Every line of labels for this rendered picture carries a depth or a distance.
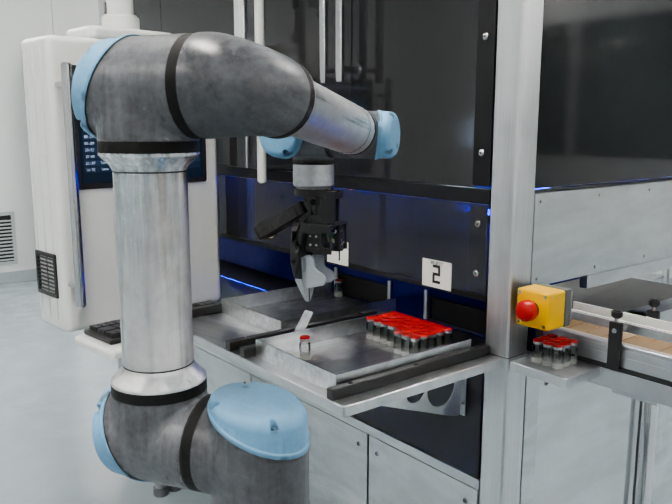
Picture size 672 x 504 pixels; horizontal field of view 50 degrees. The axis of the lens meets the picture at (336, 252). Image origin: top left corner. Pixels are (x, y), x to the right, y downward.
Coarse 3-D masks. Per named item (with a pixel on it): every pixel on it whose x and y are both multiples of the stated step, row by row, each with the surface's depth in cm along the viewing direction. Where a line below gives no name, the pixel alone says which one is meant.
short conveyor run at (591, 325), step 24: (576, 312) 142; (600, 312) 145; (624, 312) 141; (648, 312) 141; (576, 336) 140; (600, 336) 139; (624, 336) 139; (648, 336) 131; (600, 360) 137; (624, 360) 133; (648, 360) 129; (600, 384) 137; (624, 384) 133; (648, 384) 129
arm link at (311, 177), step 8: (296, 168) 127; (304, 168) 126; (312, 168) 126; (320, 168) 126; (328, 168) 127; (296, 176) 128; (304, 176) 126; (312, 176) 126; (320, 176) 126; (328, 176) 127; (296, 184) 128; (304, 184) 127; (312, 184) 126; (320, 184) 127; (328, 184) 128
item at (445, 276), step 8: (424, 264) 156; (432, 264) 154; (440, 264) 152; (448, 264) 150; (424, 272) 156; (432, 272) 154; (440, 272) 152; (448, 272) 150; (424, 280) 156; (440, 280) 152; (448, 280) 150; (440, 288) 153; (448, 288) 151
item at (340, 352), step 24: (384, 312) 163; (288, 336) 147; (312, 336) 150; (336, 336) 155; (360, 336) 156; (264, 360) 140; (288, 360) 134; (312, 360) 140; (336, 360) 140; (360, 360) 140; (384, 360) 140; (408, 360) 132; (336, 384) 122
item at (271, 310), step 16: (288, 288) 187; (320, 288) 194; (224, 304) 175; (240, 304) 179; (256, 304) 182; (272, 304) 183; (288, 304) 183; (304, 304) 183; (320, 304) 183; (336, 304) 183; (352, 304) 183; (368, 304) 171; (384, 304) 174; (256, 320) 163; (272, 320) 158; (288, 320) 157; (320, 320) 162
